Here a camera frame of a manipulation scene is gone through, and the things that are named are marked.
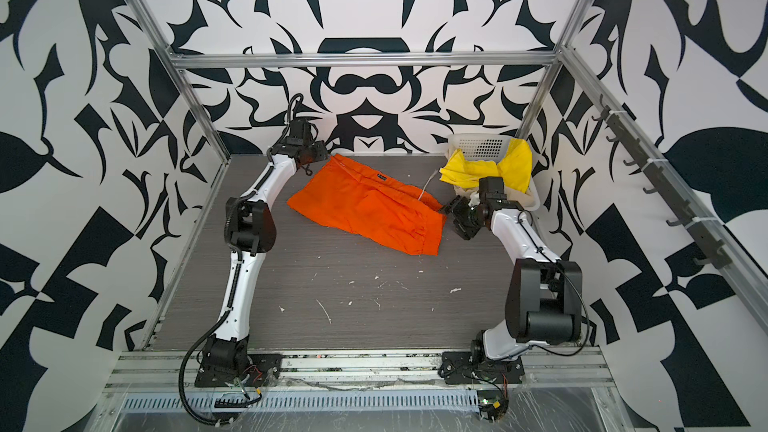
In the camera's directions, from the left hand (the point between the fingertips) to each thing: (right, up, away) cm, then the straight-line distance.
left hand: (321, 142), depth 107 cm
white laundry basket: (+63, -1, +8) cm, 63 cm away
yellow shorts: (+67, -9, -4) cm, 68 cm away
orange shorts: (+16, -21, -1) cm, 27 cm away
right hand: (+41, -24, -19) cm, 51 cm away
